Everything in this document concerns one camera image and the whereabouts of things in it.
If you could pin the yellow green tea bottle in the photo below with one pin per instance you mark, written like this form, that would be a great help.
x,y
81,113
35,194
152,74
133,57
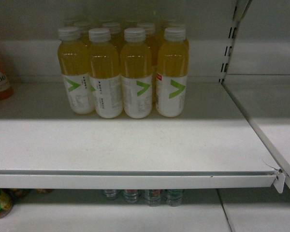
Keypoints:
x,y
0,203

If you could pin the white shelf board right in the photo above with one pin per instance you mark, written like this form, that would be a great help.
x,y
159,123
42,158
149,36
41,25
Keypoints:
x,y
44,144

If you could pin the white slotted shelf upright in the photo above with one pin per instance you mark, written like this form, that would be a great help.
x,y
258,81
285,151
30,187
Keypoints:
x,y
239,11

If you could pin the yellow vitamin drink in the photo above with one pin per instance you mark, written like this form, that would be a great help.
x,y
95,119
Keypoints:
x,y
136,74
172,72
105,74
75,67

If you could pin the yellow vitamin drink front right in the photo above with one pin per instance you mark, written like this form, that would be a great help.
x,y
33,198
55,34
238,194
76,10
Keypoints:
x,y
172,72

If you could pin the yellow vitamin drink front left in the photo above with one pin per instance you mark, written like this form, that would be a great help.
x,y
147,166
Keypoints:
x,y
75,67

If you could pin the water bottle green barcode label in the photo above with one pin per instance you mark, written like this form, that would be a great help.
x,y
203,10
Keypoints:
x,y
173,197

